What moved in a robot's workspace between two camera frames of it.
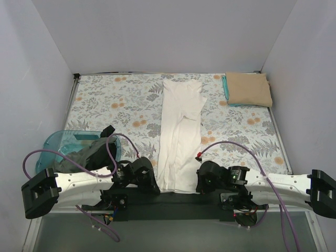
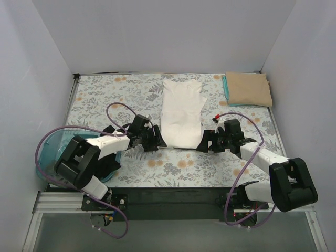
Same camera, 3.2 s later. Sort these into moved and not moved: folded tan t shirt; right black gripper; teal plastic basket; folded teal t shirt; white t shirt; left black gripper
Moved: white t shirt; left black gripper; right black gripper
Not moved: teal plastic basket; folded tan t shirt; folded teal t shirt
